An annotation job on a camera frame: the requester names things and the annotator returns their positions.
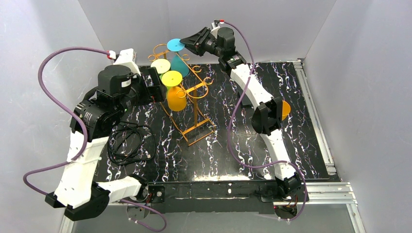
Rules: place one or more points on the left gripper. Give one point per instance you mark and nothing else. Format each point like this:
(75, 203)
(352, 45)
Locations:
(154, 83)

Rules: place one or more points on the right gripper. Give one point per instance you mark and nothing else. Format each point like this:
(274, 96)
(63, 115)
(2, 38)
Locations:
(199, 44)

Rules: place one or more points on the blue wine glass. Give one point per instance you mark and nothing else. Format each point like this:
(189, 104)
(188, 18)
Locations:
(177, 64)

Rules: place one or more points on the orange wine glass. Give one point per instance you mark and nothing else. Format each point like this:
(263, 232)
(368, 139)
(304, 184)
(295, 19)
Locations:
(176, 96)
(286, 109)

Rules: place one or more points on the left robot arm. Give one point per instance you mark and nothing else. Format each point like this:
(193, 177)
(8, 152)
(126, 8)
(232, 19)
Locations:
(102, 107)

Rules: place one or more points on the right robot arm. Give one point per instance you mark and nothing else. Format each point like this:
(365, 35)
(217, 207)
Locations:
(268, 115)

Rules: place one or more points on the green wine glass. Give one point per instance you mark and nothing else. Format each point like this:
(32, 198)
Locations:
(162, 66)

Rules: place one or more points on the black flat box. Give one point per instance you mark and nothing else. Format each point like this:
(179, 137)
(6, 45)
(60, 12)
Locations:
(245, 102)

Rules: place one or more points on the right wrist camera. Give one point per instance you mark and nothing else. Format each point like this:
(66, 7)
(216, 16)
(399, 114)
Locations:
(215, 25)

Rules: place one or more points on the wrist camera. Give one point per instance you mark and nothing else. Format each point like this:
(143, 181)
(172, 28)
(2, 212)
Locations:
(215, 25)
(128, 58)

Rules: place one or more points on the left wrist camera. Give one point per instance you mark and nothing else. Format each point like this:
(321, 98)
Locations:
(128, 58)

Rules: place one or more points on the gold wire wine glass rack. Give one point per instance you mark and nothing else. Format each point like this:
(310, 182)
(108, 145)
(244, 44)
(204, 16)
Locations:
(190, 122)

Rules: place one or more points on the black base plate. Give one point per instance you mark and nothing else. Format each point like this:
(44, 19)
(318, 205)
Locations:
(220, 196)

